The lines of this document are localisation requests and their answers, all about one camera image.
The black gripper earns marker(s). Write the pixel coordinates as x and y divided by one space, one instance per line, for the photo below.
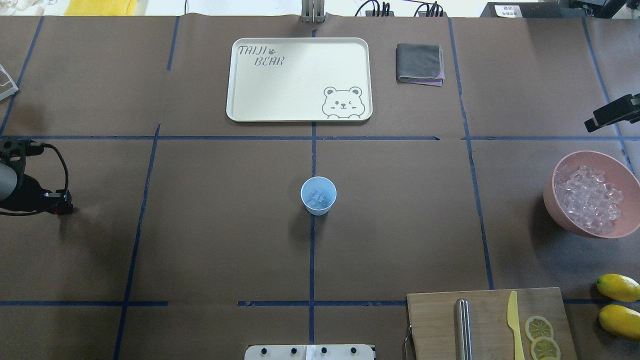
28 192

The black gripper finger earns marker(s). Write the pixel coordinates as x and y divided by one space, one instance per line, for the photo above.
625 108

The clear ice cubes pile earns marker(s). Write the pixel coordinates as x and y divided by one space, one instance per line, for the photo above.
587 198

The light blue paper cup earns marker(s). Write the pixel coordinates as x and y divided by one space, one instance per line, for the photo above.
318 194

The pink bowl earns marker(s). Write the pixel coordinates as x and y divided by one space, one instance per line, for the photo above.
620 175

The black box with label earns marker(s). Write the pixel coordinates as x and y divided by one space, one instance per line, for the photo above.
530 10

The whole yellow lemon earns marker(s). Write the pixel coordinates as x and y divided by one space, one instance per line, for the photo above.
620 321
618 287

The yellow cloth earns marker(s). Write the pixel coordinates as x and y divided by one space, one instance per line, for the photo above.
101 8

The folded grey cloth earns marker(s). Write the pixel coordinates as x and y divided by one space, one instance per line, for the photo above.
420 64

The yellow plastic knife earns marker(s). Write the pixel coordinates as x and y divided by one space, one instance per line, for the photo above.
513 321

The lemon slice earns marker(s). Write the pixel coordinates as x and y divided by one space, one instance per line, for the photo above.
538 327
544 347

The cream bear serving tray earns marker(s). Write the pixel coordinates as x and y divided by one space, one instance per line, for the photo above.
299 80

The wooden cutting board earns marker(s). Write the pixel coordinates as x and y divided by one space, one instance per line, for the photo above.
432 317

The steel cylindrical rod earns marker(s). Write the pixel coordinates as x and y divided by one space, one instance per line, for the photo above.
462 327

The white wire rack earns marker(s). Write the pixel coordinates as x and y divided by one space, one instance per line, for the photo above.
8 86

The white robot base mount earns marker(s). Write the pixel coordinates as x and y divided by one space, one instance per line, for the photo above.
356 351

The aluminium frame post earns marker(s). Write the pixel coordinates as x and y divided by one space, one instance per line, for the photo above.
313 11

